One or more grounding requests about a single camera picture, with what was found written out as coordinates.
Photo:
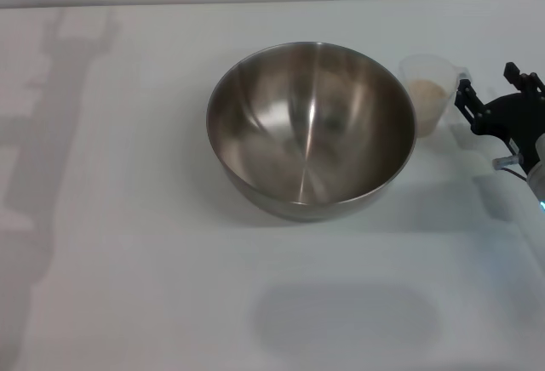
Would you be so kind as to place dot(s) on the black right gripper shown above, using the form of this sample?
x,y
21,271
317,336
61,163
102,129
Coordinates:
x,y
515,118

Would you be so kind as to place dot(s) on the white uncooked rice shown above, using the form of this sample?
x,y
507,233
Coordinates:
x,y
430,98

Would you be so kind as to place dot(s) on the clear plastic measuring cup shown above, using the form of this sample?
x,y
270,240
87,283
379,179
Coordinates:
x,y
430,69

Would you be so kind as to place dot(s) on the stainless steel mixing bowl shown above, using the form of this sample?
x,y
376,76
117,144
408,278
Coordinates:
x,y
311,132

